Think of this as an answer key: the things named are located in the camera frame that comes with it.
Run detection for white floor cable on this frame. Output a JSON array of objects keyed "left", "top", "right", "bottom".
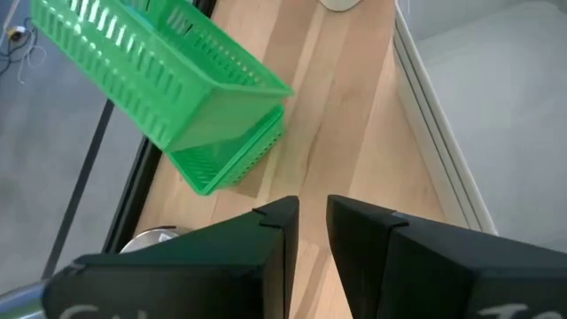
[{"left": 16, "top": 42, "right": 48, "bottom": 85}]

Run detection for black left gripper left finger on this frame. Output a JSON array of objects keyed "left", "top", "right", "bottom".
[{"left": 42, "top": 195, "right": 301, "bottom": 319}]

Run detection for silver glass lamp base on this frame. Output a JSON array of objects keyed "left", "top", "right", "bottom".
[{"left": 0, "top": 224, "right": 191, "bottom": 319}]

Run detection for black floor cables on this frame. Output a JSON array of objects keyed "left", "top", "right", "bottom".
[{"left": 0, "top": 17, "right": 35, "bottom": 76}]

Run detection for green slotted plastic basket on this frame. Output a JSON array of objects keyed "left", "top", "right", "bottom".
[
  {"left": 167, "top": 105, "right": 285, "bottom": 197},
  {"left": 29, "top": 0, "right": 294, "bottom": 154}
]

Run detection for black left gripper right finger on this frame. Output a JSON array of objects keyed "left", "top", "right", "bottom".
[{"left": 326, "top": 193, "right": 567, "bottom": 319}]

